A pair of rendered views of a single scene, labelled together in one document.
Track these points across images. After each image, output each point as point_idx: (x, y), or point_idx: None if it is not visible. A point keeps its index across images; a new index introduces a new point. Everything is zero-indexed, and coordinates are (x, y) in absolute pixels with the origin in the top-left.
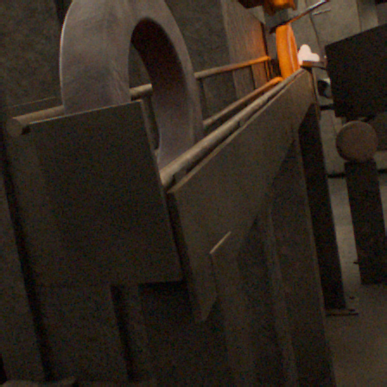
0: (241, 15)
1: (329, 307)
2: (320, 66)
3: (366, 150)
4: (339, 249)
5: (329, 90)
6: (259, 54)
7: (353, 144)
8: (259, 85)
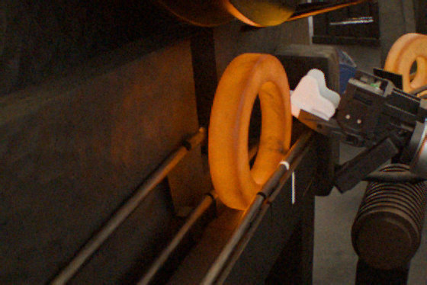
0: (23, 159)
1: None
2: (332, 136)
3: (396, 258)
4: (351, 280)
5: (345, 180)
6: (152, 161)
7: (377, 244)
8: (125, 267)
